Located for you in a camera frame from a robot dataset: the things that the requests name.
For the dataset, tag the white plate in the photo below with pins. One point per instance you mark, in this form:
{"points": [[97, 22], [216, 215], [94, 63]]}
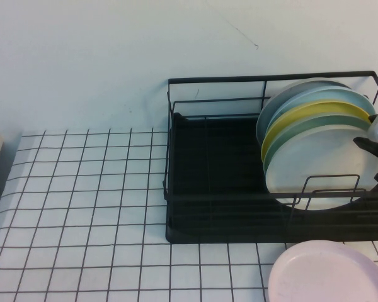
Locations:
{"points": [[318, 163]]}

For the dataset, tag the mint green plate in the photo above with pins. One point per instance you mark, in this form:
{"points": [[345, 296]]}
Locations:
{"points": [[327, 121]]}

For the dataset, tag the light blue plate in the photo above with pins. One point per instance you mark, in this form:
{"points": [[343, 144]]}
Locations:
{"points": [[349, 97]]}

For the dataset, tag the yellow plate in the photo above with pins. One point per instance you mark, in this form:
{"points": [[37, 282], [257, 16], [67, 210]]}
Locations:
{"points": [[318, 108]]}

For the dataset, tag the grey plate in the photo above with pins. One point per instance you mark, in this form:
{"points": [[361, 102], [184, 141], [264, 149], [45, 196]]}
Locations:
{"points": [[264, 121]]}

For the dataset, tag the pink plate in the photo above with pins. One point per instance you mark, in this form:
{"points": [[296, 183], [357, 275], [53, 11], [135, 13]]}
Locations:
{"points": [[321, 273]]}

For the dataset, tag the white black-grid tablecloth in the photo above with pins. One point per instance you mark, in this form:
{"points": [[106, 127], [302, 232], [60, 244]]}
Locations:
{"points": [[82, 188]]}

